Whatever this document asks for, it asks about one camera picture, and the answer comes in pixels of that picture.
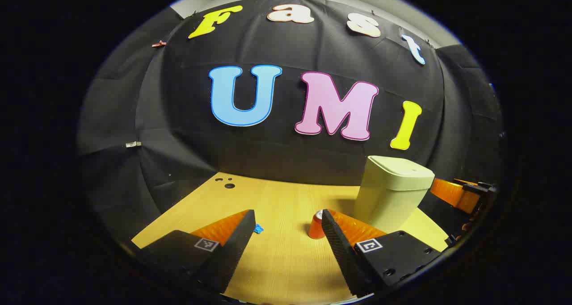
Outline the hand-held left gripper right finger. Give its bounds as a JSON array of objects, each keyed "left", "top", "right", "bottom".
[{"left": 321, "top": 209, "right": 443, "bottom": 297}]

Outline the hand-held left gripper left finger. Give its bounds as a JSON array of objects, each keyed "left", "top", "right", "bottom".
[{"left": 134, "top": 209, "right": 257, "bottom": 294}]

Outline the red pop can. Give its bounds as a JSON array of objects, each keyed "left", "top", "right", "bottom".
[{"left": 307, "top": 210, "right": 327, "bottom": 239}]

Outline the green desktop garbage bin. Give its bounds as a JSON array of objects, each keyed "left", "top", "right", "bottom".
[{"left": 353, "top": 155, "right": 435, "bottom": 234}]

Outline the wooden desktop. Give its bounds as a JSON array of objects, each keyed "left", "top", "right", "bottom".
[{"left": 131, "top": 171, "right": 450, "bottom": 305}]

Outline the black backdrop cloth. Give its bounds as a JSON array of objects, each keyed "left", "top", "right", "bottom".
[{"left": 76, "top": 0, "right": 505, "bottom": 247}]

